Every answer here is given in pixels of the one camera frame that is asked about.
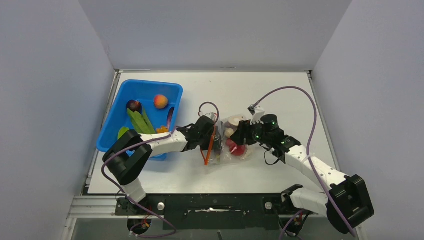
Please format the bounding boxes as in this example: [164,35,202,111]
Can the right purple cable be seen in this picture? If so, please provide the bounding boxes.
[249,86,357,238]

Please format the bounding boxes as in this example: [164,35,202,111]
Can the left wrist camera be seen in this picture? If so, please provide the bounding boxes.
[205,112,218,122]

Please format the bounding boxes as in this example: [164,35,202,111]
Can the fake purple eggplant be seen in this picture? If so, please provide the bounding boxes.
[166,107,175,130]

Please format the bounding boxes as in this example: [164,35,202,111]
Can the fake peach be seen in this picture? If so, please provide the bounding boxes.
[153,94,169,110]

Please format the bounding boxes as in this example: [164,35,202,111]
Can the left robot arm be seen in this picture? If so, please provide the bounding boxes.
[101,116,215,203]

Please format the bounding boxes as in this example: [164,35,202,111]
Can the clear zip top bag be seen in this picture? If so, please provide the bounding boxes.
[200,112,253,166]

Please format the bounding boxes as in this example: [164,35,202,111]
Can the orange fake corn piece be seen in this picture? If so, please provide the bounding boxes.
[156,125,169,134]

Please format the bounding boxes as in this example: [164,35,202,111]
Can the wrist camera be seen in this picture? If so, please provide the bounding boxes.
[248,105,265,125]
[205,112,218,122]

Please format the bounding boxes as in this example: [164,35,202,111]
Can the green fake leafy vegetable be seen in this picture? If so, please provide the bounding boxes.
[126,108,156,135]

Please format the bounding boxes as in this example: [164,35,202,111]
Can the blue plastic bin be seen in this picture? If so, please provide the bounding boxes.
[96,79,183,153]

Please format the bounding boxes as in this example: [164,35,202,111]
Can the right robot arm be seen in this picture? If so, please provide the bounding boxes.
[230,114,375,234]

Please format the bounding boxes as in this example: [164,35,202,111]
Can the green fake lime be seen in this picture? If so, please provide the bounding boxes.
[117,126,130,140]

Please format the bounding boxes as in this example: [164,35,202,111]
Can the fake dark plum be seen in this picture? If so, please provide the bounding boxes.
[126,100,143,113]

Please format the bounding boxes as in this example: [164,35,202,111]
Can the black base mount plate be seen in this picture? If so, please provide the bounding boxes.
[115,193,298,231]

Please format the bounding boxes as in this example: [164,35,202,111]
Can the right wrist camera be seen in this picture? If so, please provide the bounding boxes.
[248,105,265,125]

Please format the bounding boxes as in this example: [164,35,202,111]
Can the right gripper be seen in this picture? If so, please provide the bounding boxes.
[231,117,272,147]

